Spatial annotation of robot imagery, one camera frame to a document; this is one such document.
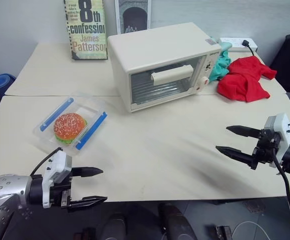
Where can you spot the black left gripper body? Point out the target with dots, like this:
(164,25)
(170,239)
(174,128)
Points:
(59,188)

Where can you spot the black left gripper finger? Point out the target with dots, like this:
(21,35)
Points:
(86,202)
(88,171)

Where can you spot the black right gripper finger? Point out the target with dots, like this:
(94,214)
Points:
(243,131)
(235,153)

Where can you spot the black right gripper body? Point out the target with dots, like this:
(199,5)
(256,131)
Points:
(266,147)

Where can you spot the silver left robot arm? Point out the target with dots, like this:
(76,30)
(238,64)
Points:
(3,186)

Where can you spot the clear plastic container blue clips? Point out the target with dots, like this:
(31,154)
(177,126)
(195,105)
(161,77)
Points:
(47,140)

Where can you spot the white red oven knob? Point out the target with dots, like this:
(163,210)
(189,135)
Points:
(204,81)

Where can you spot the cream toaster oven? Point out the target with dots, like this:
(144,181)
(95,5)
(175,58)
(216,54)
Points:
(157,47)

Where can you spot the blue container clip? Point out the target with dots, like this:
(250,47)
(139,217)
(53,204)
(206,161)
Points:
(92,130)
(57,113)

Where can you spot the red cloth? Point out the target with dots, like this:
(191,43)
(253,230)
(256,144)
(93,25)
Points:
(242,82)

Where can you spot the toy hamburger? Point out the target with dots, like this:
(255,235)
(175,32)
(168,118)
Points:
(68,126)

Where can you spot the green cloth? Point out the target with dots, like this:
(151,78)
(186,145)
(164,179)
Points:
(221,67)

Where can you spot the white power strip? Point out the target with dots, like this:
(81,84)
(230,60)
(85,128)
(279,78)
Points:
(231,42)

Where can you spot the blue rolled mat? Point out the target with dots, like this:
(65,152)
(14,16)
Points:
(1,81)

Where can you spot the James Patterson book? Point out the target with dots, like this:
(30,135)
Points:
(87,45)

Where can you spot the white framed archway picture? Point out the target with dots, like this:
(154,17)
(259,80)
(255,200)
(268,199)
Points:
(118,15)

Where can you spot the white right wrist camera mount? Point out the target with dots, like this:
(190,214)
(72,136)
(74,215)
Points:
(282,130)

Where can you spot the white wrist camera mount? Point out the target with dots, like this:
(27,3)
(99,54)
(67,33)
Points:
(58,162)
(282,130)

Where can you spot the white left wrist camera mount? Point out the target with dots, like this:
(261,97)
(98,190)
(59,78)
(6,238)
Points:
(58,162)

